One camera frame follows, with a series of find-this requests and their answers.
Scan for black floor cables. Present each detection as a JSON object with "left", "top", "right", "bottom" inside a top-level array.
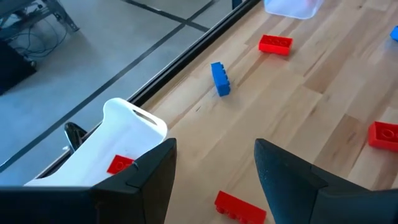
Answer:
[{"left": 9, "top": 18, "right": 68, "bottom": 60}]

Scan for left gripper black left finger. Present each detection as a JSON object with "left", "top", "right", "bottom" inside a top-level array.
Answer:
[{"left": 0, "top": 138, "right": 177, "bottom": 224}]

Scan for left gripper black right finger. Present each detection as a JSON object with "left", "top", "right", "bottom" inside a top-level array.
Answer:
[{"left": 254, "top": 138, "right": 398, "bottom": 224}]

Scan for clear plastic bin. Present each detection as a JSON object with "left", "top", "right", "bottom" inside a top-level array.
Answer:
[{"left": 263, "top": 0, "right": 325, "bottom": 21}]

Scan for black box on floor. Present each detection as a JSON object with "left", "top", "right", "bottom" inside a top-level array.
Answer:
[{"left": 0, "top": 40, "right": 37, "bottom": 96}]

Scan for shiny black bracket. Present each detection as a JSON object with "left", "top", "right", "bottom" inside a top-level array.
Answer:
[{"left": 64, "top": 121, "right": 88, "bottom": 154}]

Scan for white plastic bin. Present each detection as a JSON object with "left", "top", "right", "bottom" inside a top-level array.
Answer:
[{"left": 24, "top": 97, "right": 169, "bottom": 187}]

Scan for red toy block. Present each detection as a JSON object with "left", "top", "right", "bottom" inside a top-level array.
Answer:
[
  {"left": 214, "top": 190, "right": 267, "bottom": 224},
  {"left": 368, "top": 121, "right": 398, "bottom": 153},
  {"left": 106, "top": 154, "right": 136, "bottom": 175},
  {"left": 258, "top": 34, "right": 294, "bottom": 57}
]

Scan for black table edge rail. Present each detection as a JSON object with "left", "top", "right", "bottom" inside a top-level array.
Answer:
[{"left": 30, "top": 0, "right": 262, "bottom": 180}]

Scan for grey metal frame leg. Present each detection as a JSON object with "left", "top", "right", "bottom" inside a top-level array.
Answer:
[{"left": 0, "top": 0, "right": 80, "bottom": 40}]

